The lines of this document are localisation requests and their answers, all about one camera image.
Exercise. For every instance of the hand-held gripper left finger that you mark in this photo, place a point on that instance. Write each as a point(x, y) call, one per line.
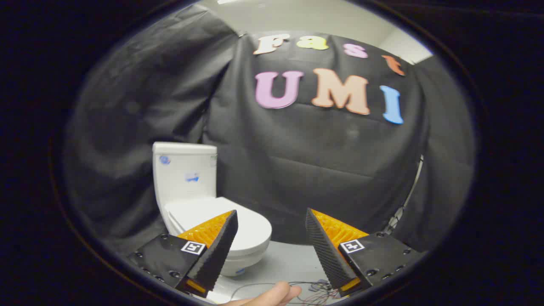
point(214, 253)

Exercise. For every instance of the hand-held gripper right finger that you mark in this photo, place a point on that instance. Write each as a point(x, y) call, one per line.
point(325, 250)

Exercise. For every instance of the white toilet lid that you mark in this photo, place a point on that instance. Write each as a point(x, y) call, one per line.
point(250, 227)

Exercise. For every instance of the white toilet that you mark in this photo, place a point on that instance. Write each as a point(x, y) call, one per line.
point(182, 170)

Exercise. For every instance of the black backdrop cloth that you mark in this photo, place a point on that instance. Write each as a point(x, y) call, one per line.
point(323, 170)

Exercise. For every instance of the metal backdrop stand pole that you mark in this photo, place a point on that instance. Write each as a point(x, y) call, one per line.
point(408, 197)

